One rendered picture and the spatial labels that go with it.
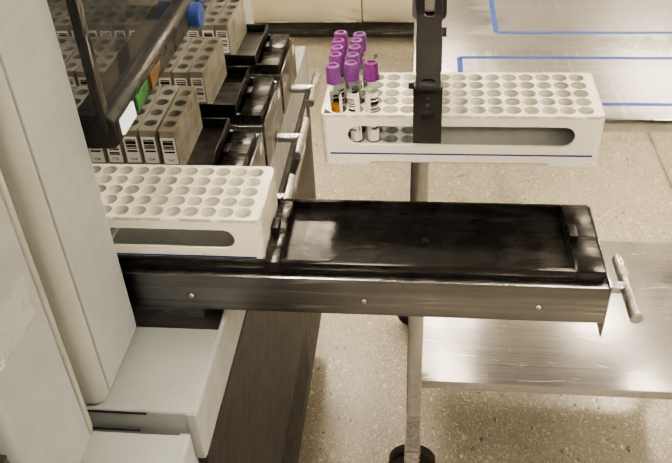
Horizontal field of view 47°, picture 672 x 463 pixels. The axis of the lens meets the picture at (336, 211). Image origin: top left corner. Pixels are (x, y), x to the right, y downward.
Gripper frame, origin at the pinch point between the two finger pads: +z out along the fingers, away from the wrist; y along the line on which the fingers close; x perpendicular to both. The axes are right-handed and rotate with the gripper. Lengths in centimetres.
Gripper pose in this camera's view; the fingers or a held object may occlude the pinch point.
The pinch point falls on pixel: (427, 99)
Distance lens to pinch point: 87.3
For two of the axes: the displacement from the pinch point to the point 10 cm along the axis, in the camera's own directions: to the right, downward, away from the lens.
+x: -9.9, -0.2, 1.2
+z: 0.5, 8.0, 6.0
